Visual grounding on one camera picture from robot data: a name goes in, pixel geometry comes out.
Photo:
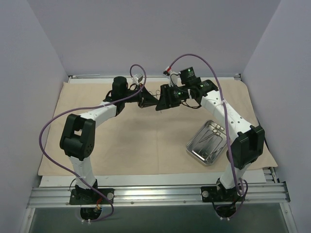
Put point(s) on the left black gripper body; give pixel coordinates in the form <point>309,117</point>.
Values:
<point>141,97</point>

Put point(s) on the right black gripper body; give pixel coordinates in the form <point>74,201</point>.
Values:
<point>165,96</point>

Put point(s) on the steel surgical scissors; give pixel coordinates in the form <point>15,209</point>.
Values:
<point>211,136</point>

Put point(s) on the metal instrument tray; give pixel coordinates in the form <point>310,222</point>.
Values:
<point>194,149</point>

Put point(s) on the steel surgical forceps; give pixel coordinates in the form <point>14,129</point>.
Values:
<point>157,94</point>

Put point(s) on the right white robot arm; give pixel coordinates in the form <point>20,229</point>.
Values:
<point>245,141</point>

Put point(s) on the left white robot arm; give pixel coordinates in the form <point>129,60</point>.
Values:
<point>78,136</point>

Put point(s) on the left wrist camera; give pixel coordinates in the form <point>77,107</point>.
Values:
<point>137,78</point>

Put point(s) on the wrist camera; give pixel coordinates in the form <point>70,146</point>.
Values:
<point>137,78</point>
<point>185,75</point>

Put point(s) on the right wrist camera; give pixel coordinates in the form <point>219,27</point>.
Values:
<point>185,75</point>

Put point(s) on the back aluminium rail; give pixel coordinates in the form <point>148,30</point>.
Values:
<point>84,76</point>

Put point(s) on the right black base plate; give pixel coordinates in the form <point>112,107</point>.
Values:
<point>217,193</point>

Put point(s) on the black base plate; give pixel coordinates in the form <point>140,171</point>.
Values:
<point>217,193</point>
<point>81,196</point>

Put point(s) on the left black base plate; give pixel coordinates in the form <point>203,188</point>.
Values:
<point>81,196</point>

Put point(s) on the front aluminium rail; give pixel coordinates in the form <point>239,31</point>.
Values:
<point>124,196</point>

